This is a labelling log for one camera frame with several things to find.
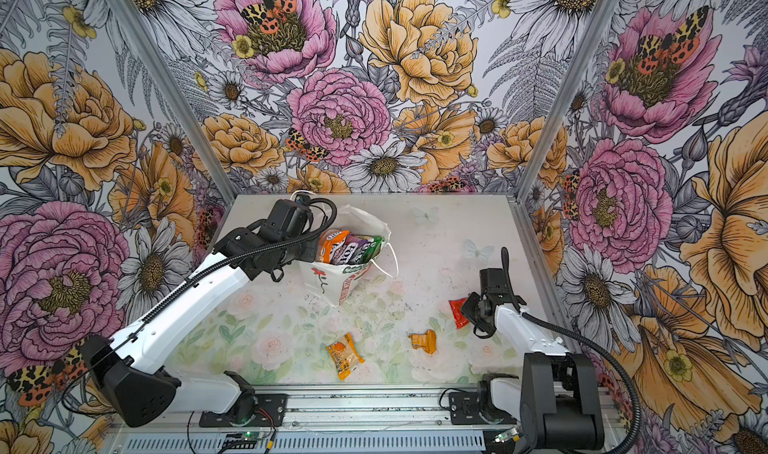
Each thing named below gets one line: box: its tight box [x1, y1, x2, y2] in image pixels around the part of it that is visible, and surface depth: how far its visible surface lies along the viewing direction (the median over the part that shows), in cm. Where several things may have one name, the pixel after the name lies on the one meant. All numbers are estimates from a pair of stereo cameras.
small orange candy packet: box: [408, 329, 437, 355], surface depth 86 cm
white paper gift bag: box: [298, 206, 399, 307], surface depth 81 cm
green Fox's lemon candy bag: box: [362, 235, 385, 263], surface depth 85 cm
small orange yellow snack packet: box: [326, 333, 365, 381], surface depth 83 cm
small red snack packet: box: [448, 297, 470, 330], surface depth 91 cm
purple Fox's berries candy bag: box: [331, 232, 375, 265], surface depth 83 cm
